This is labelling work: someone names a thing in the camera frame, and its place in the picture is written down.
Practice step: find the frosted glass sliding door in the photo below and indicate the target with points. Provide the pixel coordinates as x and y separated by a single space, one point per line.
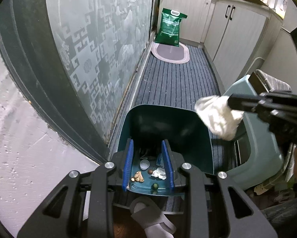
74 61

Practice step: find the green rice bag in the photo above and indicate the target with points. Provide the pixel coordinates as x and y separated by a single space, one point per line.
169 30

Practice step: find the oval pink grey mat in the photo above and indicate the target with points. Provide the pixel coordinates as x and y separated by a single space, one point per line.
171 54

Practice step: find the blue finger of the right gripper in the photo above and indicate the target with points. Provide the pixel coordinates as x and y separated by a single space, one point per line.
246 103

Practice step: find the ginger root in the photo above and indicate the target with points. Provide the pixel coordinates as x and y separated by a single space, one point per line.
138 177

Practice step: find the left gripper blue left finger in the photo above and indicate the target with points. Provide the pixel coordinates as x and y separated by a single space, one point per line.
128 161

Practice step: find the grey checked tablecloth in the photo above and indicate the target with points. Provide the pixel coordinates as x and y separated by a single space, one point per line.
262 82

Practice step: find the light blue plastic stool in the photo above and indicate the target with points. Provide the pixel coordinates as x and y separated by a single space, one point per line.
256 153

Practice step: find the white plastic lid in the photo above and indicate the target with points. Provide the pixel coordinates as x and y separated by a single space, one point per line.
144 164

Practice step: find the white crumpled tissue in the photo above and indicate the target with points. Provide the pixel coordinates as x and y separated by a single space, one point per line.
159 173

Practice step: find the white kitchen cabinets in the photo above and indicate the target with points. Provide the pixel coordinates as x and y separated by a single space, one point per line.
236 36

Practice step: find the teal trash bin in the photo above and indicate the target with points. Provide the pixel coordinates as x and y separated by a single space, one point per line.
187 138

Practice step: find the dark green avocado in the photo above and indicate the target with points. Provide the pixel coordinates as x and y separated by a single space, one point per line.
155 186

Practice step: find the white plastic bag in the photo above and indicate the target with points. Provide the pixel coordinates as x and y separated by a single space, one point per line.
218 116

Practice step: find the white refrigerator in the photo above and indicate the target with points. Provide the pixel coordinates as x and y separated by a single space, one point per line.
281 62

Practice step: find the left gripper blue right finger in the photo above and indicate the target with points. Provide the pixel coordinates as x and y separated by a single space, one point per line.
167 165

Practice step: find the grey white slipper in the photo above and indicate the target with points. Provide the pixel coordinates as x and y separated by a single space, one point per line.
151 218

